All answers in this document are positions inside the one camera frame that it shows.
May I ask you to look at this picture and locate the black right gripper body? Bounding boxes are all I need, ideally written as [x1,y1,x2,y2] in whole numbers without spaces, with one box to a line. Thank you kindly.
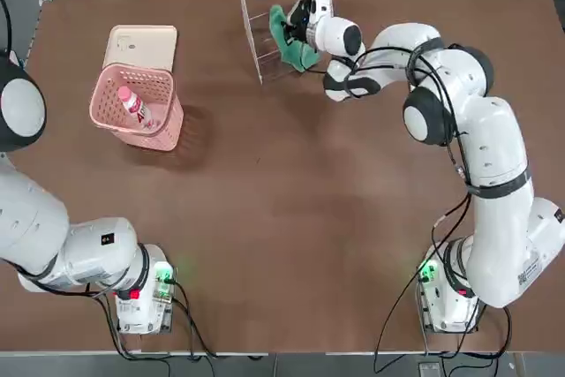
[284,0,318,47]

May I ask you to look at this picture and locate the green cloth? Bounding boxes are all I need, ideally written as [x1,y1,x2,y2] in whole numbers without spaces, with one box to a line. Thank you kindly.
[268,4,322,72]

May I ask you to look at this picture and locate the white bottle pink cap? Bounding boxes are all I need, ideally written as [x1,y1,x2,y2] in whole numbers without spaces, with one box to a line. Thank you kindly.
[117,87,157,132]

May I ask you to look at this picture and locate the pink plastic basket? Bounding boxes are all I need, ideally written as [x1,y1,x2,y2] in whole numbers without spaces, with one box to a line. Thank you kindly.
[89,63,185,152]

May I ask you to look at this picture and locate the cream rabbit print tray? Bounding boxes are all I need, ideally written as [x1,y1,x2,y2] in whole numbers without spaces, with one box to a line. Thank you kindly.
[103,25,179,73]

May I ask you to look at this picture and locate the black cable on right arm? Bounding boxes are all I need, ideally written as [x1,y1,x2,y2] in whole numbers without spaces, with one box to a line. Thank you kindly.
[373,39,513,363]

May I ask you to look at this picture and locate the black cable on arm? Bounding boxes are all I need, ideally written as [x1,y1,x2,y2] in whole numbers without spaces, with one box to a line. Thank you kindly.
[373,39,513,363]
[0,0,13,58]

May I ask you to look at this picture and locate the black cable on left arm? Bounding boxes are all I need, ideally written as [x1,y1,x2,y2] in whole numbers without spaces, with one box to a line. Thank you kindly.
[0,0,13,58]

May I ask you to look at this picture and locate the black cable at left arm foot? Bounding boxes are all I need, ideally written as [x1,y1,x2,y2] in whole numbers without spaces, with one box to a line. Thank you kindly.
[167,278,218,360]

